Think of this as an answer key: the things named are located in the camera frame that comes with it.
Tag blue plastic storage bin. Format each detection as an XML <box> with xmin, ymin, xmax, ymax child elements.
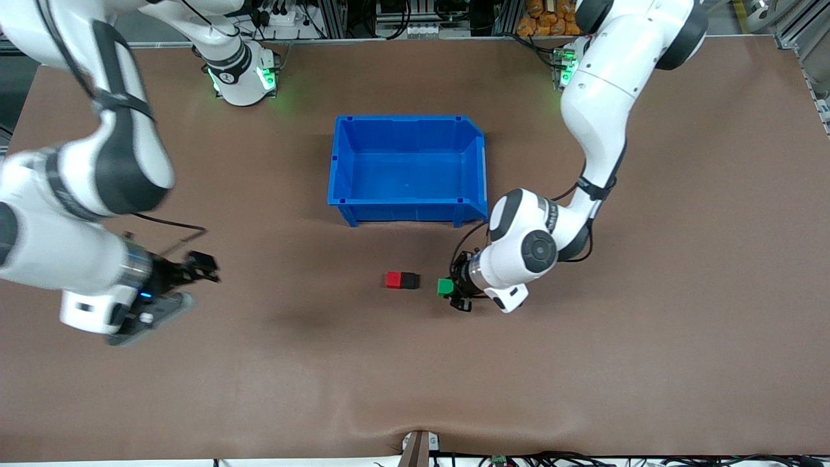
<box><xmin>327</xmin><ymin>115</ymin><xmax>489</xmax><ymax>228</ymax></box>

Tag metal table clamp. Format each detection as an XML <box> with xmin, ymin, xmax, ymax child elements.
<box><xmin>401</xmin><ymin>429</ymin><xmax>442</xmax><ymax>467</ymax></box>

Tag brown table mat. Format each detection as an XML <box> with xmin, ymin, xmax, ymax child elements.
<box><xmin>0</xmin><ymin>36</ymin><xmax>830</xmax><ymax>462</ymax></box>

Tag grey power strip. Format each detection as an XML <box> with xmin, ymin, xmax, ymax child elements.
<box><xmin>388</xmin><ymin>23</ymin><xmax>472</xmax><ymax>38</ymax></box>

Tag orange packaged goods pile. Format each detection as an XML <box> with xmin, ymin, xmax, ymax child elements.
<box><xmin>516</xmin><ymin>0</ymin><xmax>581</xmax><ymax>38</ymax></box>

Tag white power strip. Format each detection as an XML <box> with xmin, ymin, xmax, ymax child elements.
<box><xmin>248</xmin><ymin>5</ymin><xmax>325</xmax><ymax>30</ymax></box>

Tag black electronics box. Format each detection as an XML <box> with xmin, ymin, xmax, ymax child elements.
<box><xmin>376</xmin><ymin>0</ymin><xmax>458</xmax><ymax>23</ymax></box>

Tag grey round pipe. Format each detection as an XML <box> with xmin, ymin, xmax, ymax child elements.
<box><xmin>742</xmin><ymin>0</ymin><xmax>780</xmax><ymax>33</ymax></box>

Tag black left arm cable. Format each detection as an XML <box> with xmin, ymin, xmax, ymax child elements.
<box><xmin>449</xmin><ymin>175</ymin><xmax>617</xmax><ymax>267</ymax></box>

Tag aluminium extrusion post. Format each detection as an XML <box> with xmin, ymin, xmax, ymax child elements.
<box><xmin>493</xmin><ymin>0</ymin><xmax>526</xmax><ymax>37</ymax></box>
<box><xmin>318</xmin><ymin>0</ymin><xmax>348</xmax><ymax>40</ymax></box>

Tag perforated metal rail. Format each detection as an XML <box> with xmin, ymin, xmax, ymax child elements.
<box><xmin>801</xmin><ymin>62</ymin><xmax>830</xmax><ymax>137</ymax></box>

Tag aluminium frame struts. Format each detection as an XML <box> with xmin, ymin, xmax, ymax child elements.
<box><xmin>775</xmin><ymin>0</ymin><xmax>830</xmax><ymax>50</ymax></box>

